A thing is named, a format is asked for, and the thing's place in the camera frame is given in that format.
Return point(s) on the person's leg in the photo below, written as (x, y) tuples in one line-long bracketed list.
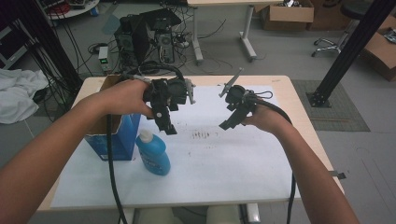
[(224, 215), (155, 216)]

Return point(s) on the grey power supply unit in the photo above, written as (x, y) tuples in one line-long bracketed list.
[(103, 59)]

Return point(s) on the black aluminium post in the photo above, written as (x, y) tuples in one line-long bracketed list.
[(348, 53)]

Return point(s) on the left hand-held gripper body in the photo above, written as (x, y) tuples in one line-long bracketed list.
[(172, 91)]

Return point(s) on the person's right leg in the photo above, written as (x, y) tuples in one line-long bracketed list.
[(224, 215)]

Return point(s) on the black computer tower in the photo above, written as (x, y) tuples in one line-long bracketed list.
[(132, 40)]

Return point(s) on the white cloth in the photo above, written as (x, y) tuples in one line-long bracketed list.
[(18, 93)]

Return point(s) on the blue bottle with white cap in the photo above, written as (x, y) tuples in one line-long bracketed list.
[(154, 154)]

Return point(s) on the person's left leg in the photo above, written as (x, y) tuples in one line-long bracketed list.
[(155, 216)]

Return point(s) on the round white table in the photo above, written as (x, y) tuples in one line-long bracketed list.
[(77, 11)]

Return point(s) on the grey floor mat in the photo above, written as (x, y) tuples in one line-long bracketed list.
[(342, 118)]

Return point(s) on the white power strip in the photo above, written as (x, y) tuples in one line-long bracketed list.
[(183, 42)]

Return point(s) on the person's right hand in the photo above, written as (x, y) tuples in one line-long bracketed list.
[(267, 119)]

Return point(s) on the small blue container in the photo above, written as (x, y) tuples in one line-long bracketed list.
[(94, 11)]

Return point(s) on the white desk with metal legs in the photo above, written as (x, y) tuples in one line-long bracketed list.
[(197, 43)]

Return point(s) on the open brown cardboard box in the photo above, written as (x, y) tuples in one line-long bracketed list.
[(289, 15)]

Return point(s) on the large brown cardboard box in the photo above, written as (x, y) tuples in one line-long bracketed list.
[(381, 49)]

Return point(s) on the black office chair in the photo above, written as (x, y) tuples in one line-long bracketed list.
[(341, 40)]

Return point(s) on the grey metal frame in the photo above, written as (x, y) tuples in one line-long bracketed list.
[(14, 53)]

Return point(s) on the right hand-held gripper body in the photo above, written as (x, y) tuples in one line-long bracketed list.
[(239, 96)]

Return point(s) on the white table leg frame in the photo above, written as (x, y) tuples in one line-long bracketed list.
[(252, 214)]

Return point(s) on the closed brown cardboard box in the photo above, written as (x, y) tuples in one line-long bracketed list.
[(330, 15)]

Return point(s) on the person's left hand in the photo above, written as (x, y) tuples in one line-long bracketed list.
[(124, 98)]

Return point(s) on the computer tower with silver front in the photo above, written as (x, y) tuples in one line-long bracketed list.
[(165, 46)]

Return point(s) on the blue cardboard box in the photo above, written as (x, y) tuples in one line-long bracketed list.
[(124, 140)]

